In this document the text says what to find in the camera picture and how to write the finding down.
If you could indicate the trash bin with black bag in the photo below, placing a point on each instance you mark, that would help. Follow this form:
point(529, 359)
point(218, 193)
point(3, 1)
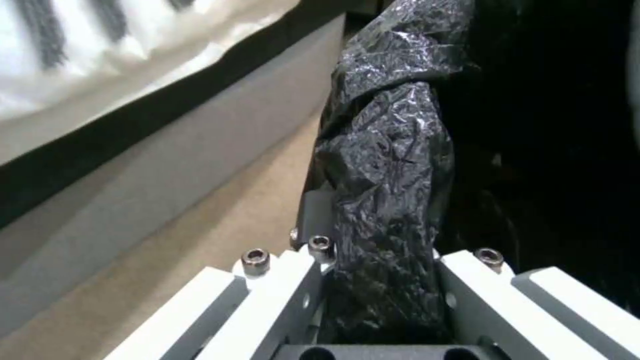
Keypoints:
point(390, 157)

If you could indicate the grey bed base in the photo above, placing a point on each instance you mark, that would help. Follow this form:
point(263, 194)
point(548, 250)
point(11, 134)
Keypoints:
point(165, 157)

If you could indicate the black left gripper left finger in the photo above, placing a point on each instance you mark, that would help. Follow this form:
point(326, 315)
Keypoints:
point(280, 292)

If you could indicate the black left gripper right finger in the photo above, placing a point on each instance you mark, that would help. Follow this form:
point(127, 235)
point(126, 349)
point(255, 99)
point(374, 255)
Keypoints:
point(490, 300)

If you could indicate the white striped bedding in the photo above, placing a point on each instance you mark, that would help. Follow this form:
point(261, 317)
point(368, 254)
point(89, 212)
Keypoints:
point(125, 48)

